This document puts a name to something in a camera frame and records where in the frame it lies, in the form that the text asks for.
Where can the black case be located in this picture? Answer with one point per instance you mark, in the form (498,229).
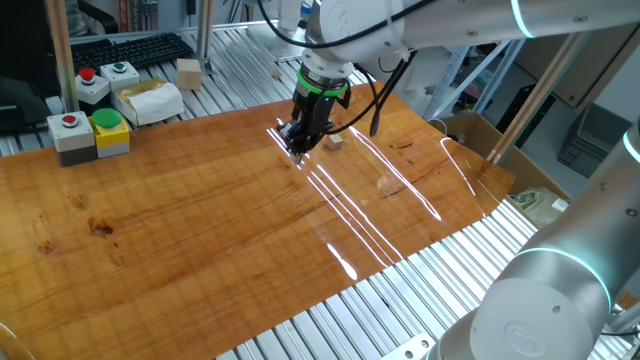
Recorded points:
(509,114)

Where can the clear plastic bag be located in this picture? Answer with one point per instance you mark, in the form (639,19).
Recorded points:
(537,202)

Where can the aluminium profile post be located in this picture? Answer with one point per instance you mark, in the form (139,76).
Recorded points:
(62,60)
(204,35)

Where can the white pedestal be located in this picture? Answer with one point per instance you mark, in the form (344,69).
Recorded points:
(285,25)

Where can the white metal shelf frame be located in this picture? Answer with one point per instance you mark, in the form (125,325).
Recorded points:
(500,72)

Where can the large wooden cube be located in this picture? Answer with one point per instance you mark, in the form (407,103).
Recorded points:
(189,75)

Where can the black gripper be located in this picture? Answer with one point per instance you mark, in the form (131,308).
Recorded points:
(315,112)

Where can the perforated robot base plate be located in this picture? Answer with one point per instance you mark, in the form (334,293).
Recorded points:
(410,348)

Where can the black office chair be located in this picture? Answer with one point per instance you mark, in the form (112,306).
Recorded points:
(102,17)

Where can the white wrapped package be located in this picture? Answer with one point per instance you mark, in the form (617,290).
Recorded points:
(150,102)

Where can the slanted wood and metal beam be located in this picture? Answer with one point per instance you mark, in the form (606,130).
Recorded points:
(540,92)

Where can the black monitor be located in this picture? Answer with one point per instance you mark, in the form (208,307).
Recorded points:
(25,50)

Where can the open cardboard box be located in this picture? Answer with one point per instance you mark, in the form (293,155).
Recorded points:
(480,132)

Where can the wood grain table mat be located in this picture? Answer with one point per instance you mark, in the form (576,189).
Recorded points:
(200,225)

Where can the yellow box green button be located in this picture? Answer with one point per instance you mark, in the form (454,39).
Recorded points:
(112,137)

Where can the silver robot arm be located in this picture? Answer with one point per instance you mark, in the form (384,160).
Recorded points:
(550,300)

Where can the red striped bar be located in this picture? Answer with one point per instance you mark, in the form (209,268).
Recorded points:
(123,15)

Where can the white foam box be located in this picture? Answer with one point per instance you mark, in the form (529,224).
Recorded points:
(425,70)

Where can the white box green button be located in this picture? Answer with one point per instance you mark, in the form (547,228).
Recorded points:
(122,77)

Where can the flat metal plate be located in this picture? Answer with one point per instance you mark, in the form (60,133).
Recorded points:
(260,39)

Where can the white box red button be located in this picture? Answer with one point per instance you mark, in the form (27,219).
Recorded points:
(92,90)

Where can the brown wooden cabinet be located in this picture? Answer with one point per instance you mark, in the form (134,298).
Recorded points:
(575,70)

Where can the small wooden block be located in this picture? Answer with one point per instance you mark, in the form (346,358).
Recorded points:
(335,142)

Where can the black keyboard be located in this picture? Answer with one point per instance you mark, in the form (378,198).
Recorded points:
(135,50)

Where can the black plastic crate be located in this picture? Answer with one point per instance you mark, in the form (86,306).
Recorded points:
(590,145)

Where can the grey box red button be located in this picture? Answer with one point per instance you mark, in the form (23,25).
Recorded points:
(72,140)

